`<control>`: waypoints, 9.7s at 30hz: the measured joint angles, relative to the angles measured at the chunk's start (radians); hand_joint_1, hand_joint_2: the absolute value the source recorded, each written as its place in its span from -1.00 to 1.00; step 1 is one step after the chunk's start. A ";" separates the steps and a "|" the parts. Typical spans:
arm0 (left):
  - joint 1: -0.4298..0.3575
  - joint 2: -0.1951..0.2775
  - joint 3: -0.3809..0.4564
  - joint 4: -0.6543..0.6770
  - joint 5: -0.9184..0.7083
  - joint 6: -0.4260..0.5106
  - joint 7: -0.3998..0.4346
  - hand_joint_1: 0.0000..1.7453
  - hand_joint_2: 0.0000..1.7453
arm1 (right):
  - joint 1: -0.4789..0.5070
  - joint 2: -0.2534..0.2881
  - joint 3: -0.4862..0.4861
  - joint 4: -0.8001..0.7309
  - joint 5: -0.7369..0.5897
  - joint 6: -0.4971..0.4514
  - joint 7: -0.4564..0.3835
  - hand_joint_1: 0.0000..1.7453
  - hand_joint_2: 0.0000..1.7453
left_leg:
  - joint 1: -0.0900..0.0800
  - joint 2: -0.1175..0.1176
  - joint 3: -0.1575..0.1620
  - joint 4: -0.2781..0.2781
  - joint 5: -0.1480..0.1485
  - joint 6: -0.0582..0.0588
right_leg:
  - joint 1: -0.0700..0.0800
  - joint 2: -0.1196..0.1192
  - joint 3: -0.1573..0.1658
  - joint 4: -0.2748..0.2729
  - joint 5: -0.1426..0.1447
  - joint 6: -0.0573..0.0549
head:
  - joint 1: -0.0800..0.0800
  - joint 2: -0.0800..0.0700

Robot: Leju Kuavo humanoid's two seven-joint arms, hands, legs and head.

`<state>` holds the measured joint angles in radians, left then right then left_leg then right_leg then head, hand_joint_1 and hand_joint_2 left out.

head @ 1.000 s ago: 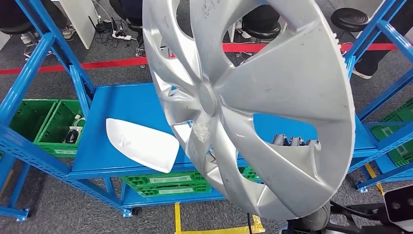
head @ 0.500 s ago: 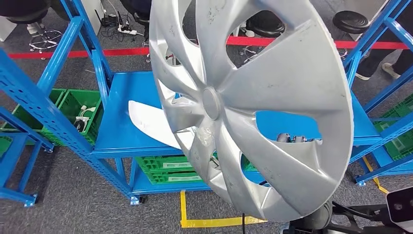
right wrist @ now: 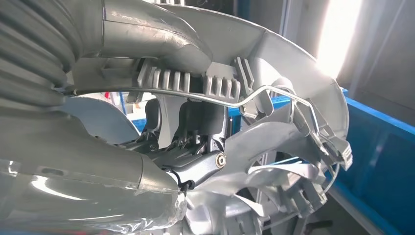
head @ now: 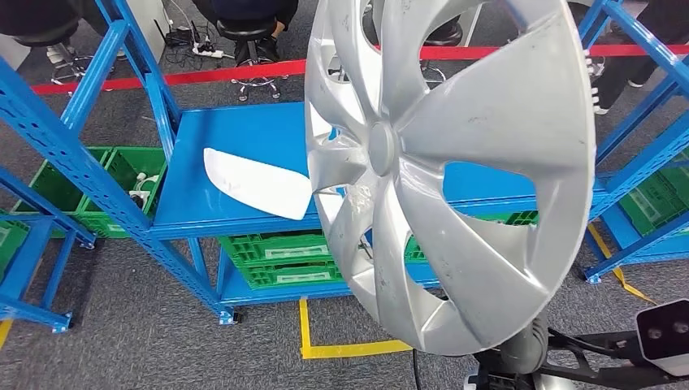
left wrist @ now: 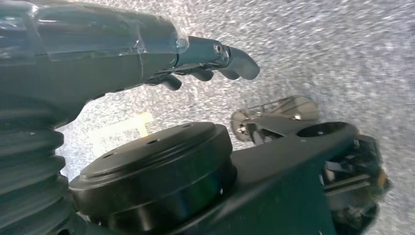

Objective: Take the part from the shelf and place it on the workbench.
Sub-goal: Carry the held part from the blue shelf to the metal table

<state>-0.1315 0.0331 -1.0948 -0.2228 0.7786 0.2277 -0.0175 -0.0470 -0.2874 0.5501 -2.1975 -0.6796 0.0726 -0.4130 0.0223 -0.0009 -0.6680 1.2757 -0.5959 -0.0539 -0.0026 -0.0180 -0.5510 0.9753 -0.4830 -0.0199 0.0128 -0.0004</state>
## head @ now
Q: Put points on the empty green plastic crate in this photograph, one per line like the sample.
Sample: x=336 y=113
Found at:
x=54 y=183

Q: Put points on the white plastic car part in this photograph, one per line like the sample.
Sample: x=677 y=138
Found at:
x=253 y=183

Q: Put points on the blue metal shelf rack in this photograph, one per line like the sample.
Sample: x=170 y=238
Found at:
x=33 y=253
x=635 y=247
x=242 y=140

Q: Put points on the red barrier belt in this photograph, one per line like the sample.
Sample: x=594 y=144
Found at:
x=161 y=78
x=635 y=50

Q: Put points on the person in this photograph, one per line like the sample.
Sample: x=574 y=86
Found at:
x=662 y=21
x=32 y=16
x=253 y=8

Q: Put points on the yellow floor tape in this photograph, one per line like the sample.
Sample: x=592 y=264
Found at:
x=4 y=334
x=305 y=328
x=619 y=274

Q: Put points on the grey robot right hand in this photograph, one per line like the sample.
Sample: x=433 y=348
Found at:
x=527 y=350

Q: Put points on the black router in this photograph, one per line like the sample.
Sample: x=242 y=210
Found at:
x=177 y=36

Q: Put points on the white power strip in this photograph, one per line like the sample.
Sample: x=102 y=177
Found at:
x=207 y=53

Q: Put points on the white desk panel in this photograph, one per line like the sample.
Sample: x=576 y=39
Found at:
x=148 y=21

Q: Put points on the black camera bracket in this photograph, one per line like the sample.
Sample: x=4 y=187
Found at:
x=592 y=371

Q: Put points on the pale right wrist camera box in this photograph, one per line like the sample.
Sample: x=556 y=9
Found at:
x=665 y=334

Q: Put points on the silver wheel hubcap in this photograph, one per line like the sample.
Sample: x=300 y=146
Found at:
x=484 y=134

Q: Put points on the black round stool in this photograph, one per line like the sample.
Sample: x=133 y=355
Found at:
x=444 y=35
x=245 y=29
x=64 y=63

